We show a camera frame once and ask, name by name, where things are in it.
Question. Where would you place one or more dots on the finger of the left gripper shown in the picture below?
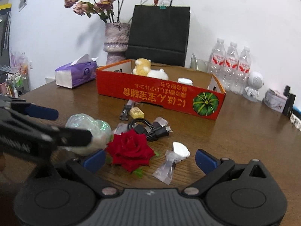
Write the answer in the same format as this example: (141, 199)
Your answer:
(20, 128)
(35, 111)

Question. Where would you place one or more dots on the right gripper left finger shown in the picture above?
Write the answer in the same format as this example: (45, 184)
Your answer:
(84, 171)

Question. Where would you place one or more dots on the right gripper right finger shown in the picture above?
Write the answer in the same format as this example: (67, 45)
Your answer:
(215, 171)

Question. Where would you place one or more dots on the white round disc device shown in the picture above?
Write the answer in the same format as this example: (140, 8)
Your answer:
(180, 149)

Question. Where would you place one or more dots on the iridescent plastic flower cup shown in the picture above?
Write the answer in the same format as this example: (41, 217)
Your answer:
(100, 130)

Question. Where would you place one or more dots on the red fabric rose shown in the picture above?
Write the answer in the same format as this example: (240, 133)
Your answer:
(130, 151)

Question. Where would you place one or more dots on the clear candy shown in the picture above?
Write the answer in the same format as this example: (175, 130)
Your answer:
(121, 128)
(164, 172)

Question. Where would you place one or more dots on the black small clip device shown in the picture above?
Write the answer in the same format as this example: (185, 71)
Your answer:
(125, 112)

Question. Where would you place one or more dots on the yellow eraser block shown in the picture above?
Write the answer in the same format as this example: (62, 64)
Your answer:
(135, 113)

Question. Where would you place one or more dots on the yellow white plush toy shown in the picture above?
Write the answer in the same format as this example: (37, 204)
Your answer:
(143, 68)

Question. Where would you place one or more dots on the person left hand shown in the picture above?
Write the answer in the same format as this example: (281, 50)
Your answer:
(2, 162)

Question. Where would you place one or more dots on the purple tissue pack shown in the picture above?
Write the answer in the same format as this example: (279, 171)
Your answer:
(76, 73)

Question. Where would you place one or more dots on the red orange cardboard box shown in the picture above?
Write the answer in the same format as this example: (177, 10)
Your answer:
(204, 99)

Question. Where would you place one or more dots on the small tin box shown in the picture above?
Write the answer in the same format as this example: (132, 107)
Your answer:
(275, 100)

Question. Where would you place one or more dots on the white robot figurine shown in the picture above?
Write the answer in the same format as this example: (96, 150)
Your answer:
(255, 81)

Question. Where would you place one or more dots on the middle water bottle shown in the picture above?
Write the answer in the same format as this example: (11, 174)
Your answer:
(230, 65)

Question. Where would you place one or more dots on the water bottle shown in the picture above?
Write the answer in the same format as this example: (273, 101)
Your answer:
(230, 65)
(217, 59)
(242, 70)

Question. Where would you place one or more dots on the left water bottle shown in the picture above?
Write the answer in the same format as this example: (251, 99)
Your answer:
(217, 59)

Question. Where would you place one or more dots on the right water bottle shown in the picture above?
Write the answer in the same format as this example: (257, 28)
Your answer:
(242, 70)

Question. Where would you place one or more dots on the glass cup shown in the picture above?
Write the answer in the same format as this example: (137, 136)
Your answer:
(198, 64)

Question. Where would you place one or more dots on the purple ceramic vase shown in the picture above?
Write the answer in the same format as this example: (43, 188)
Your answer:
(116, 41)

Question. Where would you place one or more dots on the dried pink roses bouquet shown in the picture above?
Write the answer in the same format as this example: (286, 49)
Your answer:
(106, 10)

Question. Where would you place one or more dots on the black paper bag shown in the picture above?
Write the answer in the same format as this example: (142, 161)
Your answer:
(159, 35)

